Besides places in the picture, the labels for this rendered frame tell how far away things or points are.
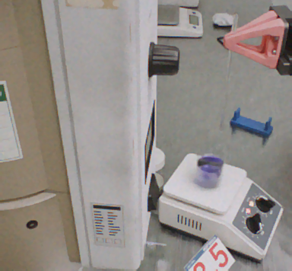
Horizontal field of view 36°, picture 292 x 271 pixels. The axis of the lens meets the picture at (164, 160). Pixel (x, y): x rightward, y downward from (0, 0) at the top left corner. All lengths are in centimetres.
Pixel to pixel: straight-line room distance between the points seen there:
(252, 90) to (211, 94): 12
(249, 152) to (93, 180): 82
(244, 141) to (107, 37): 89
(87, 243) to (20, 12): 13
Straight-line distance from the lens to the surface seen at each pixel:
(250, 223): 78
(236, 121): 109
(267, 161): 100
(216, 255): 76
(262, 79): 131
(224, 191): 78
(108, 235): 24
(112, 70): 18
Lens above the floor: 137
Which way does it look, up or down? 40 degrees down
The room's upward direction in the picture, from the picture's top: 2 degrees clockwise
